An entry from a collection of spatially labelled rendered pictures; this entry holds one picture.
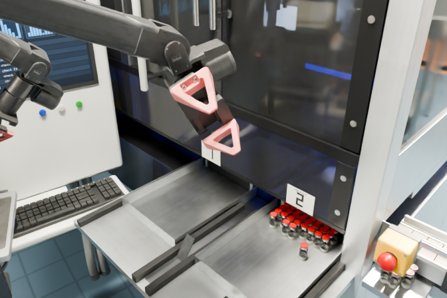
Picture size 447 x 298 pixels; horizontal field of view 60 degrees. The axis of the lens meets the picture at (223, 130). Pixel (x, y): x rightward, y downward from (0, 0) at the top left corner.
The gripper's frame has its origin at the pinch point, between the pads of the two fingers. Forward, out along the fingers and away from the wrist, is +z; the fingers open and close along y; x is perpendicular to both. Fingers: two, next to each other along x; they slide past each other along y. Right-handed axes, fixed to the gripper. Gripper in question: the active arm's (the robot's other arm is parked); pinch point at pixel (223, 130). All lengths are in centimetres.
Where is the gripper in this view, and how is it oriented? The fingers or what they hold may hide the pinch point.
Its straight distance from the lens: 58.3
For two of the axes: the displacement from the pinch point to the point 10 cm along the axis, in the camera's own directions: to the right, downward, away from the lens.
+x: -8.2, 5.6, -0.9
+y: 3.7, 6.4, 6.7
